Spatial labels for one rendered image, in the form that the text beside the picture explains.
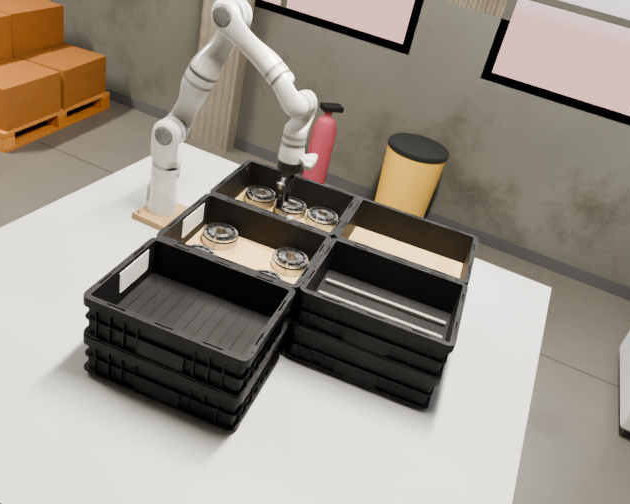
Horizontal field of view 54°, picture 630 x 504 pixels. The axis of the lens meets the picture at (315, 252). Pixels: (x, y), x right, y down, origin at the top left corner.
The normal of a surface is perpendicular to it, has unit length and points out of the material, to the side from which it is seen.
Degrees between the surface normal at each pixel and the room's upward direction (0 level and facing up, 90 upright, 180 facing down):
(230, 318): 0
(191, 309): 0
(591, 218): 90
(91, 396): 0
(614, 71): 90
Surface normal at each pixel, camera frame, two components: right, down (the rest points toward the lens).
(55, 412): 0.20, -0.83
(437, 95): -0.40, 0.42
